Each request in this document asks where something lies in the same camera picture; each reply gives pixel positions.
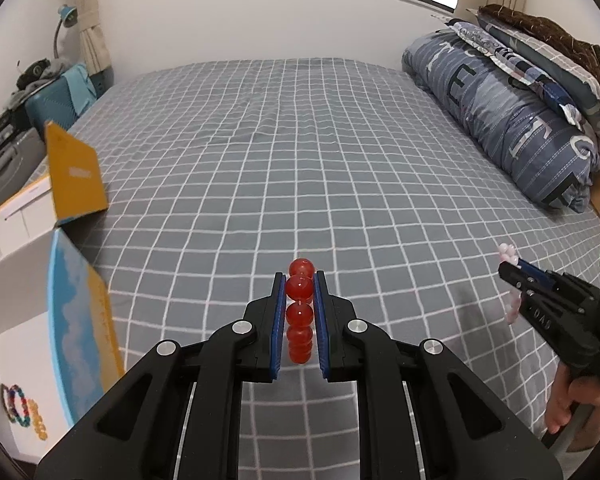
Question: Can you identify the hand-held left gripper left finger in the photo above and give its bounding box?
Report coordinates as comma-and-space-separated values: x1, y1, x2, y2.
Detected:
35, 271, 287, 480

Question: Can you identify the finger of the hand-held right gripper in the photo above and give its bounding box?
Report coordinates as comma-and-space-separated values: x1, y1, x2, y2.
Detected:
515, 258, 600, 306
498, 262, 537, 302

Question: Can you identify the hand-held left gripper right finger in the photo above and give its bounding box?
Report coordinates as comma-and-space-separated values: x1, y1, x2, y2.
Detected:
314, 270, 566, 480

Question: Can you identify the red bead bracelet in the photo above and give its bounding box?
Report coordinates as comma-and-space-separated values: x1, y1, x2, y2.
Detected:
285, 258, 316, 365

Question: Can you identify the pink bead bracelet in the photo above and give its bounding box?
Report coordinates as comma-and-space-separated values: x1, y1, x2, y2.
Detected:
497, 242, 524, 324

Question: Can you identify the white cardboard box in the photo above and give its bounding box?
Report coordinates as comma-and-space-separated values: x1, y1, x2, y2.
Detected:
0, 122, 127, 462

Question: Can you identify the person's right hand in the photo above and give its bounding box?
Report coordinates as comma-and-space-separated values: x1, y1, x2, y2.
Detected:
545, 360, 600, 454

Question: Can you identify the blue grey folded duvet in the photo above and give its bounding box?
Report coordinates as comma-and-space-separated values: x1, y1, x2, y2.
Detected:
401, 30, 600, 214

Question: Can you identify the grey checked bed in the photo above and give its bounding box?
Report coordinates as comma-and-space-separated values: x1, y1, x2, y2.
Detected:
45, 57, 600, 480

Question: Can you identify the grey striped pillow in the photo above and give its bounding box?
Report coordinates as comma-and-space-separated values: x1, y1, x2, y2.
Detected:
479, 10, 600, 152

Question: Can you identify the patterned pillow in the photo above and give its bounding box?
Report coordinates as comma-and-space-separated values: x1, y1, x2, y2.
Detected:
445, 14, 587, 127

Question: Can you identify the brown blanket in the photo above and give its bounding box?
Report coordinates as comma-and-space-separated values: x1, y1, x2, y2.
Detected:
480, 4, 600, 111

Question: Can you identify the light blue cloth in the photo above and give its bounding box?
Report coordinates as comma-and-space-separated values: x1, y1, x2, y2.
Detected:
62, 65, 99, 117

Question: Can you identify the grey ribbed suitcase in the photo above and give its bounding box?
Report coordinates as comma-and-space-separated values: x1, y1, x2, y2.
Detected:
0, 127, 49, 217

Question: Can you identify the teal suitcase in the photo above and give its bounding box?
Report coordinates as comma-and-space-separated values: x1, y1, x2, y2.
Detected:
25, 65, 107, 134

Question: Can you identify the dark grey bundle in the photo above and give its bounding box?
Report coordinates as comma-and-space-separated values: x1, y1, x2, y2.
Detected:
12, 57, 74, 97

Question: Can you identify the teal desk lamp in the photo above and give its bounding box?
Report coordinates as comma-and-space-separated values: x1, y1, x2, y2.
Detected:
53, 5, 79, 62

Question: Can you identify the yellow bead bracelet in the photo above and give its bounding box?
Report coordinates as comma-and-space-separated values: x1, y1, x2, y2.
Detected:
28, 399, 49, 441

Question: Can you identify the multicolour bead bracelet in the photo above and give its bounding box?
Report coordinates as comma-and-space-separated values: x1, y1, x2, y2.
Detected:
10, 385, 32, 429

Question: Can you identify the dark bead bracelet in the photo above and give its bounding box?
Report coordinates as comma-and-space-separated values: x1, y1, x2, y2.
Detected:
0, 384, 19, 424

